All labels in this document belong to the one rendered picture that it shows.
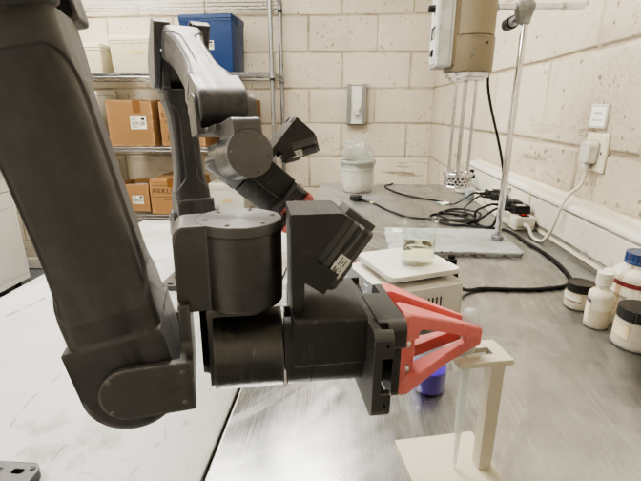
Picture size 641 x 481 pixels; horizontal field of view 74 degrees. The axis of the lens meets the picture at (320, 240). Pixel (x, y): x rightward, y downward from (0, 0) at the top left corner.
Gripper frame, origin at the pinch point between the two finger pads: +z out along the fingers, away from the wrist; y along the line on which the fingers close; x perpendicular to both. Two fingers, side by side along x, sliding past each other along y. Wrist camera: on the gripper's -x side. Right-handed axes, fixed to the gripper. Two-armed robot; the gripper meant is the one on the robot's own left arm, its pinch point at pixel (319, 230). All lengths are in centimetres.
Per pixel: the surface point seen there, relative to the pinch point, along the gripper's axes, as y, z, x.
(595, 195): 8, 52, -44
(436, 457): -34.0, 7.8, 10.1
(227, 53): 217, -19, -51
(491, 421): -36.6, 7.0, 4.0
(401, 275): -10.7, 9.6, -2.1
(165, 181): 227, -2, 34
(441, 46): 22, 7, -46
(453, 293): -11.8, 18.4, -4.9
